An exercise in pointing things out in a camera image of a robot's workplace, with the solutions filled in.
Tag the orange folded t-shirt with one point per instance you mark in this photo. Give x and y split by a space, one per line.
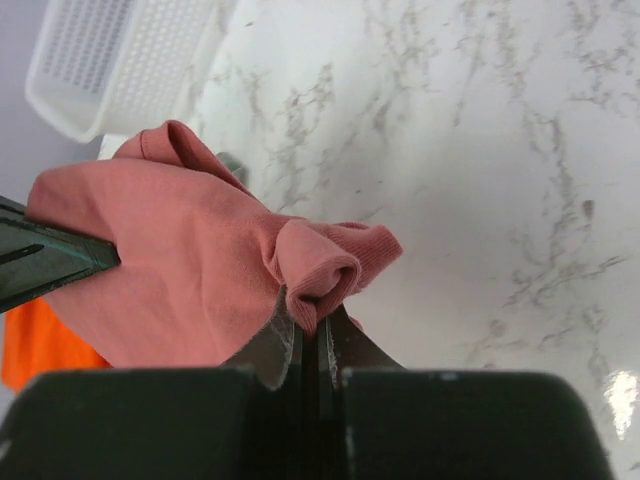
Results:
36 341

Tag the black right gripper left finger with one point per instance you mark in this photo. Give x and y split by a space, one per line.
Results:
272 356

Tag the white plastic basket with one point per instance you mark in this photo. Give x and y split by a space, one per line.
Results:
117 67

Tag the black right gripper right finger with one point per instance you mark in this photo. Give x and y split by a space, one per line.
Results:
342 344

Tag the grey folded t-shirt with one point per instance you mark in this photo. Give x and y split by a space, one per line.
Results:
237 168

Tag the dusty pink t-shirt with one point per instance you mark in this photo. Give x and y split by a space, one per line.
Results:
202 261

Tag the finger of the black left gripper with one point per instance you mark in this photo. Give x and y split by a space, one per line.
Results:
37 259

